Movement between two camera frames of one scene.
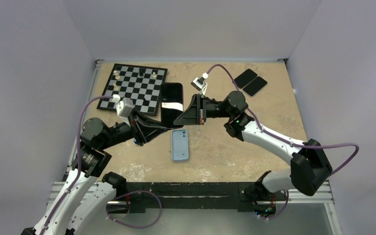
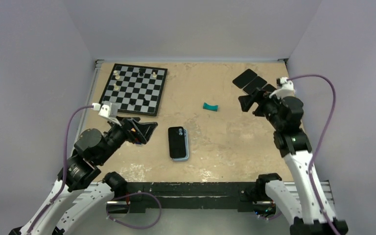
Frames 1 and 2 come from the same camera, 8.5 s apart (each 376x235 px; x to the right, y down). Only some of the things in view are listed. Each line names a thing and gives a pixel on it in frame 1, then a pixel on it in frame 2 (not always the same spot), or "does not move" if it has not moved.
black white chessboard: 141,84 does not move
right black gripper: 196,113 to 246,101
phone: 255,86 does not move
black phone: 245,78 does not move
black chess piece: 145,102 does not move
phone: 172,104 to 269,87
